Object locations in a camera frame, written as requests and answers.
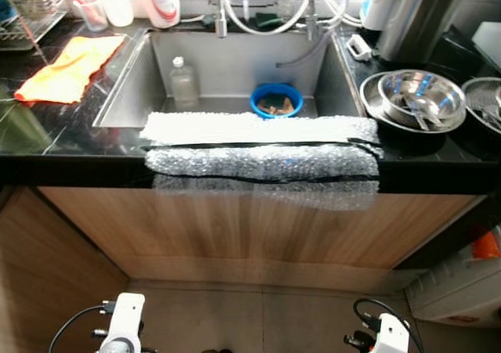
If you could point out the wooden cabinet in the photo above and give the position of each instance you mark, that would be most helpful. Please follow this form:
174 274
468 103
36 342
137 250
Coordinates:
258 228

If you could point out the steel gooseneck faucet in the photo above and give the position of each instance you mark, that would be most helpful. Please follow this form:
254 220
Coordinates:
312 12

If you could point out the white ribbed appliance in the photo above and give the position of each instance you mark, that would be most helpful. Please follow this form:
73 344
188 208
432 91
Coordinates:
458 290

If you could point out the brown sponge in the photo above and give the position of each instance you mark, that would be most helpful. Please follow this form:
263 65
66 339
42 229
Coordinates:
278 104

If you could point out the wide steel dish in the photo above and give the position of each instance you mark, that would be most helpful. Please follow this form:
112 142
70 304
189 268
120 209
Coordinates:
368 102
481 95

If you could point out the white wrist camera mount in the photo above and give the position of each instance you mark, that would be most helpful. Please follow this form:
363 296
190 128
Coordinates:
391 336
125 314

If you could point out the white filter canister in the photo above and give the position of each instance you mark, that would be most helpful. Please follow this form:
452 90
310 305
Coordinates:
380 5

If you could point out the blue plastic bowl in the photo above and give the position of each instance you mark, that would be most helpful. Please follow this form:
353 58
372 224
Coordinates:
256 102

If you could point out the steel bowl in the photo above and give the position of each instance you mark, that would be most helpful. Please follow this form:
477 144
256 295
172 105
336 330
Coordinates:
438 91

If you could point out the flexible steel sprayer faucet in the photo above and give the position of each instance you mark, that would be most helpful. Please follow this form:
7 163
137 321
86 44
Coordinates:
221 12

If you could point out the steel fork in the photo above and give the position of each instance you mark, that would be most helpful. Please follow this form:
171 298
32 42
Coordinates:
485 117

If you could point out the wooden side panel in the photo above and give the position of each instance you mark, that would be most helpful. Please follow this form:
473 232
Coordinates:
55 275

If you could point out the clear plastic cup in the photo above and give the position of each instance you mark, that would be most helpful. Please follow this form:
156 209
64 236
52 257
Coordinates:
94 16

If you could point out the green sponge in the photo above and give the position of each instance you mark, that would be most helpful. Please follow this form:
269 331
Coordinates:
270 18

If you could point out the clear glass bottle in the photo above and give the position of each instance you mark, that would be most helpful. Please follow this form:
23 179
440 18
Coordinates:
185 87

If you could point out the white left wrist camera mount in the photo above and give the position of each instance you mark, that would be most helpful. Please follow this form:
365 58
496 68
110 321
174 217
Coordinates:
125 314

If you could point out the stainless steel sink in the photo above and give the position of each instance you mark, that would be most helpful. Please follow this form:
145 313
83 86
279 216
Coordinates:
227 63

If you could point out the small orange object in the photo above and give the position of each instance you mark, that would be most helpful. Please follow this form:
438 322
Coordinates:
485 245

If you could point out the milky white plastic bottle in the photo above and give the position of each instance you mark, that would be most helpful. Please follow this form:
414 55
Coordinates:
117 9

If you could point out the tall steel cylinder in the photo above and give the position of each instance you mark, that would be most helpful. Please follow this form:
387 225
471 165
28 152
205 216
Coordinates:
419 16

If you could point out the clear bubble wrap sheet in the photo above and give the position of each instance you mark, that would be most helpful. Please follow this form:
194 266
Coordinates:
258 161

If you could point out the orange cleaning cloth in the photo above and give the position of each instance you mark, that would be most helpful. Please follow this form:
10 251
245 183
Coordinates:
66 71

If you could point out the light grey appliance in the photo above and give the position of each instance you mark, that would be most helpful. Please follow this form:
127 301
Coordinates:
487 44

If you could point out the white soap bottle red pump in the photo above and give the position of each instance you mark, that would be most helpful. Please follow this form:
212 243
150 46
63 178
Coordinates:
162 5

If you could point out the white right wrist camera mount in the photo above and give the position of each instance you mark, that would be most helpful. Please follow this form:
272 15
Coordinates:
391 336

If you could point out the small white plastic clip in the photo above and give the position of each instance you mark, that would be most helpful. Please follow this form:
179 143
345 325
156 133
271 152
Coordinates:
358 48

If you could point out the steel spoon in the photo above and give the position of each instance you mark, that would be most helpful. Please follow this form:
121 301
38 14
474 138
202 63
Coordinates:
419 110

